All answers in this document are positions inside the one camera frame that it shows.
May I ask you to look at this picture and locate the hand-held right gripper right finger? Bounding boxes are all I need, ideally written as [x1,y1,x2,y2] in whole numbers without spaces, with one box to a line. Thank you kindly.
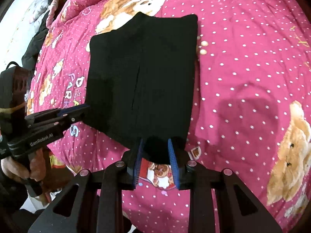
[168,138,283,233]

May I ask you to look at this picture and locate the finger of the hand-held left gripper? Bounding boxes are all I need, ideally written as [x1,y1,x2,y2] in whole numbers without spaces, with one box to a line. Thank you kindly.
[24,103,91,123]
[25,113,86,139]

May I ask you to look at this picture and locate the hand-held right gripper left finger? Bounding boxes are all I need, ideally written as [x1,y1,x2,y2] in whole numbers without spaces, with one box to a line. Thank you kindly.
[28,138,144,233]

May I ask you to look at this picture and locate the black pants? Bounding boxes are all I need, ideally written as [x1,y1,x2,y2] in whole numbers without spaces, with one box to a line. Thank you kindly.
[84,12,199,166]

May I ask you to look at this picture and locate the person's left hand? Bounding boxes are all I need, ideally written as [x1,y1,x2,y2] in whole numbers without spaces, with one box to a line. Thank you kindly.
[0,149,47,182]

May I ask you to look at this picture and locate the dark jacket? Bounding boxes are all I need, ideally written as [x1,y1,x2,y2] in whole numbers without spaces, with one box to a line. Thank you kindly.
[21,8,53,78]

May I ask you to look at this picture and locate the white patterned sheet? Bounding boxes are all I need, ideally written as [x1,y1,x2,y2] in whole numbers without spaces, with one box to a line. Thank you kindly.
[5,0,50,62]

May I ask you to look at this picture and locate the pink printed blanket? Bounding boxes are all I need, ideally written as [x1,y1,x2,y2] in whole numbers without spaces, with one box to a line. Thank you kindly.
[27,0,311,233]

